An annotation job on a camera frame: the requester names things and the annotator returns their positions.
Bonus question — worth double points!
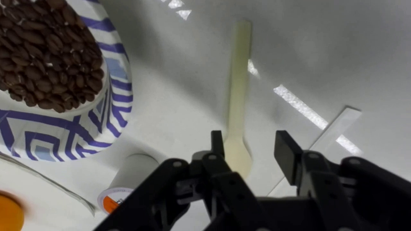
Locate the small white creamer cup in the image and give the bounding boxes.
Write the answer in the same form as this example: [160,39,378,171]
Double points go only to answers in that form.
[98,154,160,214]

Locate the blue patterned paper bowl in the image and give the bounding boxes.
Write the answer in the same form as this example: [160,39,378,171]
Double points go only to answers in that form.
[0,0,134,161]

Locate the cream plastic spoon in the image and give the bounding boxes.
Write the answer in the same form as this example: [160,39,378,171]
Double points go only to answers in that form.
[224,20,253,177]

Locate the coffee beans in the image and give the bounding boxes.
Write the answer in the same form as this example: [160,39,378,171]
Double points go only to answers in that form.
[0,0,104,112]

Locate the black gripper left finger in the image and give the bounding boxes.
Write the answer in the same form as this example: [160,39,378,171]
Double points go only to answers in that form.
[202,130,257,231]

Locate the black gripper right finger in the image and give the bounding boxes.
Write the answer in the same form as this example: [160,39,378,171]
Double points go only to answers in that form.
[274,130,356,231]

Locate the white paper strip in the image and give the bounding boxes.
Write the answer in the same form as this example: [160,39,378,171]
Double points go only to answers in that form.
[267,105,364,197]

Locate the small orange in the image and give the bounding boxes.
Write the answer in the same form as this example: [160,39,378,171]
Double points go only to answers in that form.
[0,193,25,231]

